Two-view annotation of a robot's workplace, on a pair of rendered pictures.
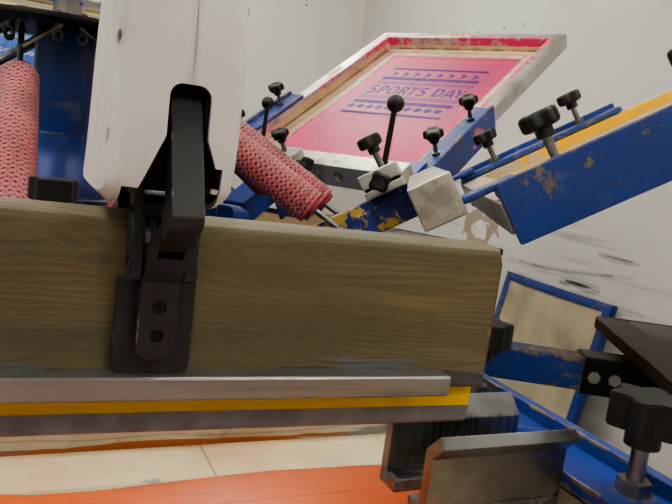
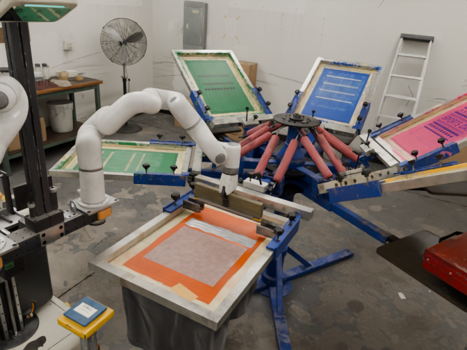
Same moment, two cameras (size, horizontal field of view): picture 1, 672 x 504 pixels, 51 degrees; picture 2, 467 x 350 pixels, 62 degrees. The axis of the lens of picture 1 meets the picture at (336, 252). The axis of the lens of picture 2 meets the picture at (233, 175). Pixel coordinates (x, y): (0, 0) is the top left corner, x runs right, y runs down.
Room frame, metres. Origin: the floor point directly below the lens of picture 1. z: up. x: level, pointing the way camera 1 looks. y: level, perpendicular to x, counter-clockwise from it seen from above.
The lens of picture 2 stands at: (-0.70, -1.19, 1.95)
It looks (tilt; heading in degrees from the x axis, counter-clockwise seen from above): 24 degrees down; 51
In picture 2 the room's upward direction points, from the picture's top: 5 degrees clockwise
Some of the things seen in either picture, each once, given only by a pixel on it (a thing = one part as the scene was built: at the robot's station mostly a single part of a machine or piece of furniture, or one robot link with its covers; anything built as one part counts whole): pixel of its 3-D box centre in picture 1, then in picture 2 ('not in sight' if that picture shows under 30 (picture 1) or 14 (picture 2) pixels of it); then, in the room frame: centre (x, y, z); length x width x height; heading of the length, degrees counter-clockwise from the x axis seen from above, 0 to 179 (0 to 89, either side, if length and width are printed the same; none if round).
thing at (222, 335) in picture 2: not in sight; (236, 308); (0.17, -0.22, 0.74); 0.46 x 0.04 x 0.42; 25
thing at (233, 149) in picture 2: not in sight; (223, 153); (0.28, 0.10, 1.33); 0.15 x 0.10 x 0.11; 159
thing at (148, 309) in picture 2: not in sight; (164, 324); (-0.13, -0.13, 0.74); 0.45 x 0.03 x 0.43; 115
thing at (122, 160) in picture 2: not in sight; (151, 148); (0.35, 0.96, 1.05); 1.08 x 0.61 x 0.23; 145
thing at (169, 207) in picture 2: not in sight; (184, 203); (0.23, 0.35, 0.98); 0.30 x 0.05 x 0.07; 25
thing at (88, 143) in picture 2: not in sight; (89, 148); (-0.25, 0.30, 1.37); 0.13 x 0.10 x 0.16; 69
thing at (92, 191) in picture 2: not in sight; (89, 183); (-0.26, 0.31, 1.21); 0.16 x 0.13 x 0.15; 109
